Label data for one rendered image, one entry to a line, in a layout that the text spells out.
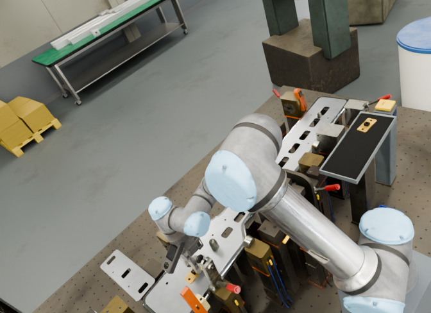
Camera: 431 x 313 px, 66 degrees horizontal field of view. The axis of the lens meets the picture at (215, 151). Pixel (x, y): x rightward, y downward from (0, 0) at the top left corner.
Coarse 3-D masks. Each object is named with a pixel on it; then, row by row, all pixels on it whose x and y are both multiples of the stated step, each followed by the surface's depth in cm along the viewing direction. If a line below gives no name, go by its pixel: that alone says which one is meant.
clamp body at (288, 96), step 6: (282, 96) 183; (288, 96) 182; (294, 96) 180; (282, 102) 183; (288, 102) 180; (294, 102) 177; (288, 108) 183; (294, 108) 180; (300, 108) 180; (288, 114) 187; (294, 114) 183; (300, 114) 181; (288, 120) 191; (294, 120) 187
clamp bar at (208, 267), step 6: (198, 258) 102; (204, 258) 102; (210, 258) 101; (204, 264) 100; (210, 264) 100; (204, 270) 101; (210, 270) 102; (216, 270) 105; (210, 276) 104; (216, 276) 107; (210, 282) 107; (216, 282) 108; (216, 288) 110
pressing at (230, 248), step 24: (312, 120) 169; (336, 120) 163; (288, 144) 161; (288, 168) 149; (216, 216) 142; (216, 240) 132; (240, 240) 128; (216, 264) 124; (168, 288) 123; (192, 288) 119; (168, 312) 115; (192, 312) 112
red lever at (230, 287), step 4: (216, 284) 109; (220, 284) 107; (224, 284) 105; (228, 284) 102; (232, 284) 101; (224, 288) 104; (228, 288) 101; (232, 288) 99; (236, 288) 98; (240, 288) 99; (236, 292) 98
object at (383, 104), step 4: (380, 100) 139; (384, 100) 138; (388, 100) 137; (380, 104) 137; (384, 104) 136; (388, 104) 135; (392, 104) 135; (376, 108) 137; (380, 108) 135; (384, 108) 134; (388, 108) 133
